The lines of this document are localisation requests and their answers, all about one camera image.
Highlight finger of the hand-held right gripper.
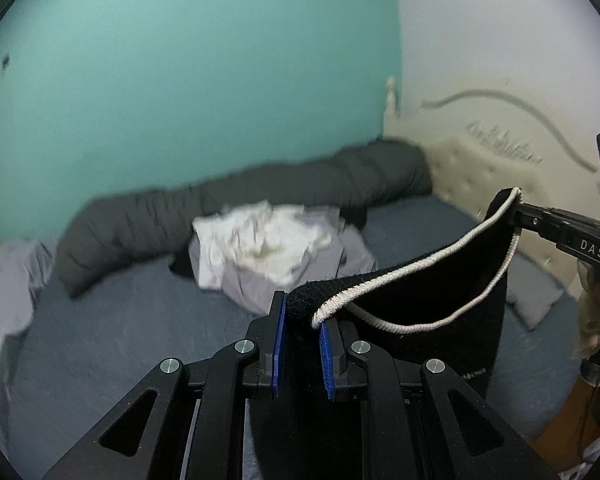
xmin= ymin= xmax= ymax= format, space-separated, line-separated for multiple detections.
xmin=512 ymin=201 xmax=600 ymax=248

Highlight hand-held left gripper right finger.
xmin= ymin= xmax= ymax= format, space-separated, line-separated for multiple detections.
xmin=319 ymin=319 xmax=561 ymax=480

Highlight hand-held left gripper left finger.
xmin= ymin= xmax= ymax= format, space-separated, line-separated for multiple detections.
xmin=42 ymin=290 xmax=287 ymax=480

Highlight black sweater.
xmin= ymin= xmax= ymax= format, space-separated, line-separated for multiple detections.
xmin=250 ymin=187 xmax=523 ymax=480

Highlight person's right hand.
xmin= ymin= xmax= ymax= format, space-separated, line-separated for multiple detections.
xmin=572 ymin=265 xmax=600 ymax=361

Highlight small grey pillow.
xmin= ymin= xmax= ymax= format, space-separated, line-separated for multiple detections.
xmin=505 ymin=272 xmax=566 ymax=331

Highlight cream tufted headboard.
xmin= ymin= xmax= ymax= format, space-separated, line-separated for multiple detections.
xmin=382 ymin=76 xmax=600 ymax=311

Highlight white crumpled shirt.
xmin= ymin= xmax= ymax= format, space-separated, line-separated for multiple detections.
xmin=192 ymin=201 xmax=343 ymax=281

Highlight lavender garment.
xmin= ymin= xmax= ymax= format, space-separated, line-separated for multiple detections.
xmin=187 ymin=220 xmax=378 ymax=316

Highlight blue patterned bed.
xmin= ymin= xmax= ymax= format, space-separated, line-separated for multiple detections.
xmin=0 ymin=195 xmax=586 ymax=466

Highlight dark grey rolled duvet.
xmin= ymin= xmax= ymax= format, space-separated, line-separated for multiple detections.
xmin=55 ymin=141 xmax=435 ymax=298

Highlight light grey sheet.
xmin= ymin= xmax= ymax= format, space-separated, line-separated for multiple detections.
xmin=0 ymin=237 xmax=56 ymax=441

